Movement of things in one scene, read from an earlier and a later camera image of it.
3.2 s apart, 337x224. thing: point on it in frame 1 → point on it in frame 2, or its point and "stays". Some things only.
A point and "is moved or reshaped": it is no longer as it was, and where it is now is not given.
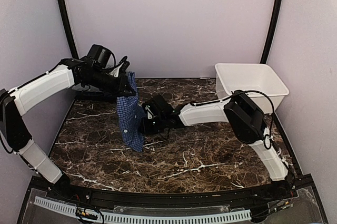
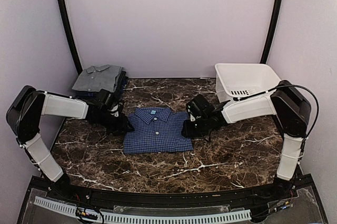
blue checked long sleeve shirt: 130,115 is moved or reshaped
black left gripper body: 108,85 → 114,126
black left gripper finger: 126,90 → 130,128
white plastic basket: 258,81 stays
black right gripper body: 153,128 → 198,129
